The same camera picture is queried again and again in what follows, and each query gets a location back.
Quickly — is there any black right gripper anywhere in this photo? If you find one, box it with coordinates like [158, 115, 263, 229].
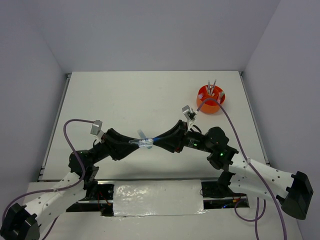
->
[153, 119, 213, 153]

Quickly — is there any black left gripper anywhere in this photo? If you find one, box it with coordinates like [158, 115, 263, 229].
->
[90, 127, 141, 165]

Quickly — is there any clear purple pen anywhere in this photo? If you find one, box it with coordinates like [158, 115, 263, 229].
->
[207, 81, 211, 95]

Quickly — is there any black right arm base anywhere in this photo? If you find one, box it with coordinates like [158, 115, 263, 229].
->
[199, 172, 249, 210]

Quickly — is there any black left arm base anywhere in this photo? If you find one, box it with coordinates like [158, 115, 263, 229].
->
[66, 182, 115, 217]

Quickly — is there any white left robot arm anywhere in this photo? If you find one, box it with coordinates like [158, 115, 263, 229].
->
[0, 128, 139, 240]

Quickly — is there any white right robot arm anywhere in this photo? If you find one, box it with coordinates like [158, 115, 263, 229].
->
[153, 120, 314, 220]

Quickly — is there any orange round organizer container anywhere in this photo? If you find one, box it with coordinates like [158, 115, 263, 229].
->
[196, 85, 226, 115]

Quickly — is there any silver foil sheet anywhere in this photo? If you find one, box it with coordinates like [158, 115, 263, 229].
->
[113, 180, 206, 217]

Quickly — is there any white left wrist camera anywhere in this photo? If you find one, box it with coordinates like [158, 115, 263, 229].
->
[90, 120, 105, 143]

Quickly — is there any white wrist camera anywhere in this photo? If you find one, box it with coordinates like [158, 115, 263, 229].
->
[182, 105, 198, 130]
[90, 120, 105, 143]

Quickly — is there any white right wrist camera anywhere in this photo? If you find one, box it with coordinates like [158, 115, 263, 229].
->
[182, 105, 198, 130]

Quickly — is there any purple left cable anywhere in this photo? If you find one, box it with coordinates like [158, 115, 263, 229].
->
[1, 118, 97, 236]

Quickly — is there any purple cable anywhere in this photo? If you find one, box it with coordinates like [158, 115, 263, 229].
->
[196, 98, 288, 240]
[1, 118, 97, 236]

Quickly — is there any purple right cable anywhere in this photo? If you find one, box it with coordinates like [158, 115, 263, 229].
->
[196, 98, 288, 240]

